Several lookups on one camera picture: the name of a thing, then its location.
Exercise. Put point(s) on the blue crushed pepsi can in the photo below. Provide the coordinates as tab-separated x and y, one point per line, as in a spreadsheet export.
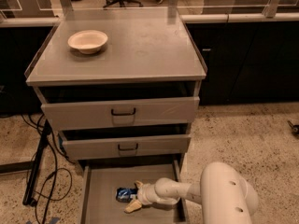
125	195

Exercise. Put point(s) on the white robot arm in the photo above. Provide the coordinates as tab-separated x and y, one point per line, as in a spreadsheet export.
225	195

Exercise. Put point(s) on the grey middle drawer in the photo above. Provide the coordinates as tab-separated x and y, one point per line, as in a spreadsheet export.
126	147

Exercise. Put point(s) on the grey bottom drawer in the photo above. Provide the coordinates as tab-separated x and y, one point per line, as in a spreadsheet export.
101	181

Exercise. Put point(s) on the white paper bowl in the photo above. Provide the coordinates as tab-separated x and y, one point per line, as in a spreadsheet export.
88	41

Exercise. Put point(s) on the grey top drawer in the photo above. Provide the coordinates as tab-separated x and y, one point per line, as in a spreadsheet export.
109	114

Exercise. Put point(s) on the grey drawer cabinet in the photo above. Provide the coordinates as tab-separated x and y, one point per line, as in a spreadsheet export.
148	55

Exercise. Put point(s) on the dark caster wheel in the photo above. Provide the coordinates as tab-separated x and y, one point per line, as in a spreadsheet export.
295	128

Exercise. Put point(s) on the grey drawer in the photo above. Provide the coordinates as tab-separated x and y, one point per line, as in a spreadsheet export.
101	181
126	147
109	114

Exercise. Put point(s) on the black metal floor bar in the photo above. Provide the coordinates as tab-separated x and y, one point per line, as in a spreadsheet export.
43	142

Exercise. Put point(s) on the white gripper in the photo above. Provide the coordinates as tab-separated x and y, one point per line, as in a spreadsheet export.
144	193

